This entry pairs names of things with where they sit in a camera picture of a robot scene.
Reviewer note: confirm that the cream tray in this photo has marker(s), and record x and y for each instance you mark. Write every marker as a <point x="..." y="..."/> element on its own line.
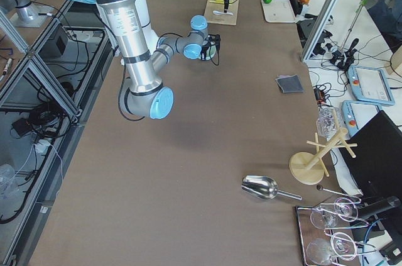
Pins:
<point x="278" y="11"/>

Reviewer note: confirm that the far teach pendant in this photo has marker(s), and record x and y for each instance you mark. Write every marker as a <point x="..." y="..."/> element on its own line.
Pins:
<point x="370" y="85"/>

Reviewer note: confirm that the lower wine glass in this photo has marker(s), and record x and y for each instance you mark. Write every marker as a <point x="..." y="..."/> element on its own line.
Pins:
<point x="338" y="249"/>

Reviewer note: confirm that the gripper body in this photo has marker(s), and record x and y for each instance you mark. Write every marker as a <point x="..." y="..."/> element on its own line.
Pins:
<point x="206" y="49"/>

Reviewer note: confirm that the wine glass rack tray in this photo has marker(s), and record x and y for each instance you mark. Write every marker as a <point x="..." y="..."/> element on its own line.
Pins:
<point x="307" y="233"/>

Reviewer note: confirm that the steel scoop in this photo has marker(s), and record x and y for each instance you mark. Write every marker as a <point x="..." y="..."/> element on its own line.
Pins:
<point x="264" y="187"/>

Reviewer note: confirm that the clear plastic container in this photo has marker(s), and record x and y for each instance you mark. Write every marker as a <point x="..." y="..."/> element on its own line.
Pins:
<point x="329" y="121"/>

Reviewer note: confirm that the grey cloth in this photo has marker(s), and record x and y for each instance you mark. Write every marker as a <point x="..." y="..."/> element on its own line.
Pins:
<point x="289" y="84"/>

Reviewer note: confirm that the wooden mug tree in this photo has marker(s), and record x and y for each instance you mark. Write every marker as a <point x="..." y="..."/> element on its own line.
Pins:
<point x="310" y="169"/>

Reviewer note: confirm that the grabber stick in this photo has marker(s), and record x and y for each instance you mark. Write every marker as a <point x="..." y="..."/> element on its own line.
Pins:
<point x="357" y="13"/>

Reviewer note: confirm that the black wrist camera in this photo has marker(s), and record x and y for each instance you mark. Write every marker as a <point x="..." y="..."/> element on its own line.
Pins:
<point x="214" y="40"/>

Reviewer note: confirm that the aluminium frame post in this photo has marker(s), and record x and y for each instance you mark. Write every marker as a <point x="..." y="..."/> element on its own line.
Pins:
<point x="317" y="29"/>

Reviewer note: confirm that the white spoon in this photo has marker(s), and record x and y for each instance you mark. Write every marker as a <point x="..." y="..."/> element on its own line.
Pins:
<point x="218" y="13"/>

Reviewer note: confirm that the wooden cutting board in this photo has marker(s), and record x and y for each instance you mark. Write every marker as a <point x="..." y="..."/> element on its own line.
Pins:
<point x="222" y="19"/>

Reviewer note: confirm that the green bowl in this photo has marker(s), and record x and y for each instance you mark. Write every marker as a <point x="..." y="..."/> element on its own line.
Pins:
<point x="211" y="52"/>

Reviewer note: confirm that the upper wine glass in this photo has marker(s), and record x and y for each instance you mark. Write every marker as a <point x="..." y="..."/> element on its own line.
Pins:
<point x="337" y="215"/>

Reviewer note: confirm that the near teach pendant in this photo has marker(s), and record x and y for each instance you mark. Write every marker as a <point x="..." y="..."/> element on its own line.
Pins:
<point x="357" y="114"/>

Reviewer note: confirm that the white pedestal column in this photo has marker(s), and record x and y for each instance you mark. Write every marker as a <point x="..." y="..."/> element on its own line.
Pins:
<point x="150" y="35"/>

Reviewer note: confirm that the black monitor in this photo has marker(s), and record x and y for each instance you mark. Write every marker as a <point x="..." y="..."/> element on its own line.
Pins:
<point x="376" y="169"/>

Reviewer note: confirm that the person in blue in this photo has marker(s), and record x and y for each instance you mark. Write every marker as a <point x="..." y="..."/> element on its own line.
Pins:
<point x="386" y="14"/>

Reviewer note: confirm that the teach pendant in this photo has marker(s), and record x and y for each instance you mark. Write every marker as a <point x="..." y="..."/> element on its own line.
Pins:
<point x="357" y="114"/>
<point x="370" y="85"/>

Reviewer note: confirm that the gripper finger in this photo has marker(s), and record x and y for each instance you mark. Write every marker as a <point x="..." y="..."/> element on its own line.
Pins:
<point x="226" y="5"/>

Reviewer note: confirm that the yellow plastic knife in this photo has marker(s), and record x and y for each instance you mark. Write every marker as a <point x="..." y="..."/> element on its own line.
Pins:
<point x="216" y="2"/>

